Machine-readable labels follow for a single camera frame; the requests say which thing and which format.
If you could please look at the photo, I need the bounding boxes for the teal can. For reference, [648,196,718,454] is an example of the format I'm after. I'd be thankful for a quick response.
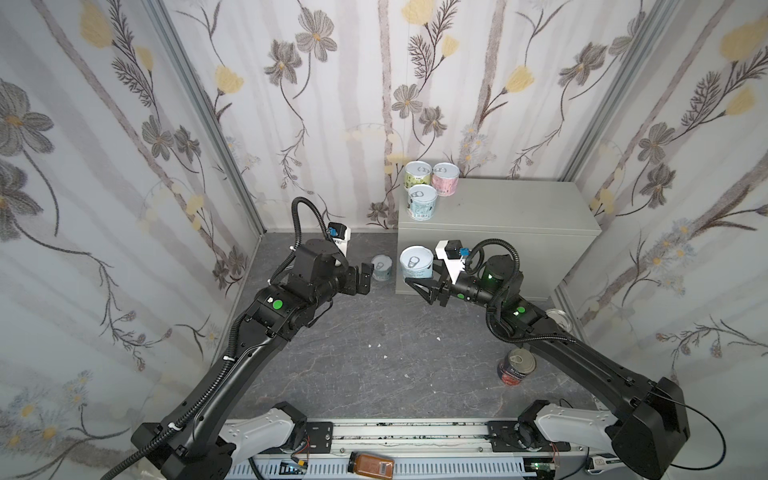
[399,246,434,279]
[371,254,393,282]
[407,184,438,221]

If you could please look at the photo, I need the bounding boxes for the green label can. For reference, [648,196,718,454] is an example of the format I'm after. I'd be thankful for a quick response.
[404,160,432,190]

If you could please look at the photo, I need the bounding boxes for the pink label can front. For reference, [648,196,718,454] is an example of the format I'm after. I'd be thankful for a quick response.
[431,162,460,197]

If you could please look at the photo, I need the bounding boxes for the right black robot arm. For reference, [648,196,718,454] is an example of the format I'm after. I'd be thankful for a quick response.
[399,239,690,479]

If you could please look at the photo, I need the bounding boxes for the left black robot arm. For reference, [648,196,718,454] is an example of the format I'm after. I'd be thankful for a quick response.
[104,197,373,479]

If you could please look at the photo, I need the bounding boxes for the grey metal cabinet box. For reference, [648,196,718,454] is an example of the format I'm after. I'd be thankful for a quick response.
[397,178,602,301]

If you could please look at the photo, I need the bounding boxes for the blue label can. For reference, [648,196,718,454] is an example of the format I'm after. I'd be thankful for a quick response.
[546,308,574,333]

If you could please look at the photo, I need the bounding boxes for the red dark label can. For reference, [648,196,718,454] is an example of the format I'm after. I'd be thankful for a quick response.
[497,348,536,386]

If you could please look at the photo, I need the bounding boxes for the orange brown bottle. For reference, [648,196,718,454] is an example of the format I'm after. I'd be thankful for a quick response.
[347,452,395,480]

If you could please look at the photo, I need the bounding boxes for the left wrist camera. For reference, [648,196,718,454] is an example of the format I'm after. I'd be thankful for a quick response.
[328,222,351,256]

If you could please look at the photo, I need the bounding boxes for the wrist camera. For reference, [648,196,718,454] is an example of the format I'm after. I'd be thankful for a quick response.
[328,222,351,256]
[435,240,470,284]

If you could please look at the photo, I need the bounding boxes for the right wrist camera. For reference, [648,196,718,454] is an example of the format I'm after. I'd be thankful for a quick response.
[435,240,470,284]

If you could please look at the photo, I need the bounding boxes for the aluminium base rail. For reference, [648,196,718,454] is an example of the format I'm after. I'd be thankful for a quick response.
[227,418,599,479]

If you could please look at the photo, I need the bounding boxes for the white handled tool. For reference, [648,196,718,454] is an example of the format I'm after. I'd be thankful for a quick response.
[585,455,624,475]

